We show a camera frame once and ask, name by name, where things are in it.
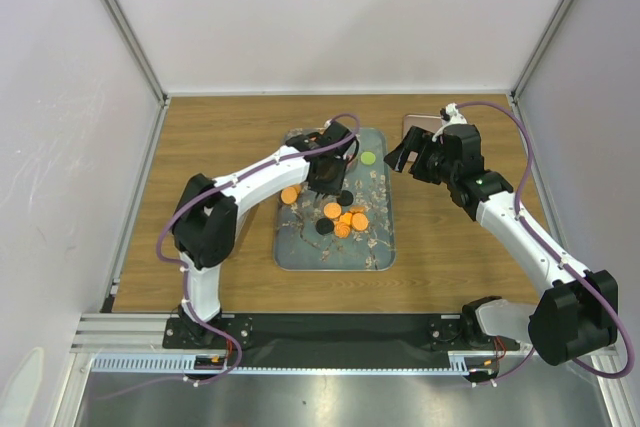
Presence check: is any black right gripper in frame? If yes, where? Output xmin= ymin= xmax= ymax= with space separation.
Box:
xmin=383 ymin=126 xmax=457 ymax=186

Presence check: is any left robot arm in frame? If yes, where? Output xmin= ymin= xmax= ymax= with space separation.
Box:
xmin=156 ymin=114 xmax=360 ymax=347

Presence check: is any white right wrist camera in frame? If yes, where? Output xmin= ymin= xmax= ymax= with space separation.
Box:
xmin=440 ymin=103 xmax=467 ymax=129

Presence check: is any green round cookie right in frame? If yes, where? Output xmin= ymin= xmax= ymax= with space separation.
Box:
xmin=360 ymin=151 xmax=376 ymax=166

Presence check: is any orange flower cookie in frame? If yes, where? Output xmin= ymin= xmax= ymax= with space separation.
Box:
xmin=338 ymin=212 xmax=352 ymax=225

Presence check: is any orange embossed biscuit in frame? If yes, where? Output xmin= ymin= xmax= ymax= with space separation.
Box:
xmin=280 ymin=187 xmax=298 ymax=205
xmin=323 ymin=202 xmax=342 ymax=219

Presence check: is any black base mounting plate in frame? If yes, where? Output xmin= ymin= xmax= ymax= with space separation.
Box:
xmin=164 ymin=312 xmax=481 ymax=371

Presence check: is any rose gold tin lid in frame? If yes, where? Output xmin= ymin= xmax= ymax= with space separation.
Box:
xmin=402 ymin=114 xmax=442 ymax=138

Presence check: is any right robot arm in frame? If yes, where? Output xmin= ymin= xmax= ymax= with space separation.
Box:
xmin=384 ymin=124 xmax=618 ymax=366

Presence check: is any blue floral serving tray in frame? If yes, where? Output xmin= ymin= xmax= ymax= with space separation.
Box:
xmin=273 ymin=128 xmax=396 ymax=271

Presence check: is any orange sandwich biscuit right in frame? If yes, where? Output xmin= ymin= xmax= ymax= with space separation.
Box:
xmin=351 ymin=212 xmax=369 ymax=231

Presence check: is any white slotted cable duct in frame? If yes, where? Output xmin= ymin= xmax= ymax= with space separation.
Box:
xmin=91 ymin=353 xmax=496 ymax=378

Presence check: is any orange embossed biscuit left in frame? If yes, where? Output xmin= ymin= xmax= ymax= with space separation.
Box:
xmin=280 ymin=187 xmax=298 ymax=205

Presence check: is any black sandwich cookie upper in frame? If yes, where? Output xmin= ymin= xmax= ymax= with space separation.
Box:
xmin=337 ymin=190 xmax=354 ymax=206

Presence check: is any orange swirl cookie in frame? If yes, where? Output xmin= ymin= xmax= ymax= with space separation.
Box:
xmin=334 ymin=222 xmax=351 ymax=239

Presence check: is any black sandwich cookie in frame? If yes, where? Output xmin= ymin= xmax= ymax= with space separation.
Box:
xmin=337 ymin=190 xmax=354 ymax=206
xmin=315 ymin=217 xmax=334 ymax=236

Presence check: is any black sandwich cookie lower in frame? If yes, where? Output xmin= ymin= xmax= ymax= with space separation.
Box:
xmin=315 ymin=217 xmax=334 ymax=236

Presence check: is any orange embossed biscuit centre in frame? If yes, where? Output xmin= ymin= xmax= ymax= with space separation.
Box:
xmin=323 ymin=202 xmax=342 ymax=219

